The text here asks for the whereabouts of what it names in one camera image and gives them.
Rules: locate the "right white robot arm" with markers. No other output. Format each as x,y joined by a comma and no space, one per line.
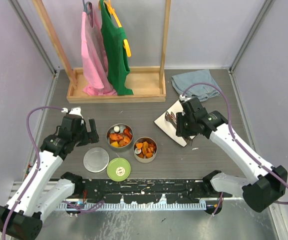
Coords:
263,183

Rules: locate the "red bacon piece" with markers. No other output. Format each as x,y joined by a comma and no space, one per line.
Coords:
151,147

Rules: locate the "pink shirt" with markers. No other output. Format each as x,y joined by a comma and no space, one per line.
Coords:
94,58

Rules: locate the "red food piece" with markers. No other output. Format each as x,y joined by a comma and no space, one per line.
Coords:
127,133

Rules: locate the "small sushi roll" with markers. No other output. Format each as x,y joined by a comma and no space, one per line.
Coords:
137,151

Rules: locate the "large round steel tin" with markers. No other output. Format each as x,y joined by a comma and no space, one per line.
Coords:
124,144

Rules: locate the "orange fried food piece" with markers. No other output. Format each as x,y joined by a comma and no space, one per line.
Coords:
139,145

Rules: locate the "yellow food piece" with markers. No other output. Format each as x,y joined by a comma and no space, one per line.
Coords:
115,144

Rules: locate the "white square plate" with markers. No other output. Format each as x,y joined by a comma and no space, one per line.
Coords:
167,128

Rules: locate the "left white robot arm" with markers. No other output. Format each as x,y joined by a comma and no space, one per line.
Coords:
23,215

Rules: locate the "small steel bowl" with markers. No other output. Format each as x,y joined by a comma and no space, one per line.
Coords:
145,156

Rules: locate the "green round lid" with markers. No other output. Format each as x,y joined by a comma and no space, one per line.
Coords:
118,169

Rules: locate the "yellow clothes hanger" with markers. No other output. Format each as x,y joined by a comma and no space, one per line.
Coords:
111,22

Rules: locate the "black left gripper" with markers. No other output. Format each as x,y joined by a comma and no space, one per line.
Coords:
91,137

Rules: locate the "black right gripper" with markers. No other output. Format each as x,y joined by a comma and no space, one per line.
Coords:
180,131

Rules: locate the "white cable duct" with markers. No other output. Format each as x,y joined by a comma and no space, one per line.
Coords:
159,206

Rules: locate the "round steel lid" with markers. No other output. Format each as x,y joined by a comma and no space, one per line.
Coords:
96,160

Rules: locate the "grey clothes hanger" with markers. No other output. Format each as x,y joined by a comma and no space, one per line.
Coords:
88,9

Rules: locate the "wooden clothes rack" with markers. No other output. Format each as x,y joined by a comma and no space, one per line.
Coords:
147,82

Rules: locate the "folded blue towel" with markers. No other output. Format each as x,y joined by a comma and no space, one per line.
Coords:
181,82

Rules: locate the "green shirt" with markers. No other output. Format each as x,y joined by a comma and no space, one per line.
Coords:
118,67

